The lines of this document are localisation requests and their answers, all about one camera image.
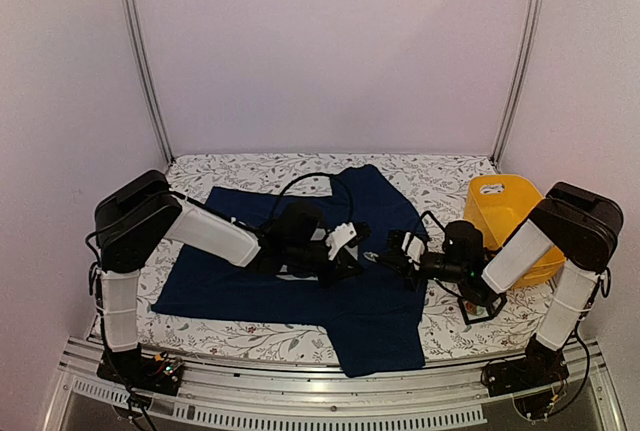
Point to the aluminium front rail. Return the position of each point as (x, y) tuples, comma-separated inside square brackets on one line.
[(228, 394)]

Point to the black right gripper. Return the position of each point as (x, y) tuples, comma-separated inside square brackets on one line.
[(402, 265)]

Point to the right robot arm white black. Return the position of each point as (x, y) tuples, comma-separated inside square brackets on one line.
[(512, 236)]

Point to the left aluminium corner post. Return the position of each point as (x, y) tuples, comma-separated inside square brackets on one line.
[(140, 56)]

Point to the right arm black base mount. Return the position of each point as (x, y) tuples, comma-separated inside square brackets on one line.
[(538, 367)]

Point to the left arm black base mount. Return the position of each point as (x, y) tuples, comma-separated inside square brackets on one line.
[(159, 374)]

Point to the floral patterned table mat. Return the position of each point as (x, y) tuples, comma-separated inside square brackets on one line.
[(437, 183)]

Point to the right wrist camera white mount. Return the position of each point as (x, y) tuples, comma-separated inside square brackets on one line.
[(407, 245)]

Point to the navy blue printed t-shirt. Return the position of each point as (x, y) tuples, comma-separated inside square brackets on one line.
[(371, 320)]

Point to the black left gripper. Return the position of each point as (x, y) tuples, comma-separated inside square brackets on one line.
[(340, 270)]

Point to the round white blue brooch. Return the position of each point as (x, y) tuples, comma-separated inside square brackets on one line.
[(371, 256)]

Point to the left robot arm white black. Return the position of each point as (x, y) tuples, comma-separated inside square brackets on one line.
[(131, 222)]

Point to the aluminium corner post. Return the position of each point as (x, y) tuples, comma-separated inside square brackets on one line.
[(528, 36), (140, 56)]

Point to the right aluminium corner post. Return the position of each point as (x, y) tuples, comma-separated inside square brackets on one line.
[(528, 36)]

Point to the yellow plastic basket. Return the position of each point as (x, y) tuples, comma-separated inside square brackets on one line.
[(496, 205)]

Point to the black display box orange brooch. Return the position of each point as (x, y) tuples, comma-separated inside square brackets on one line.
[(474, 313)]

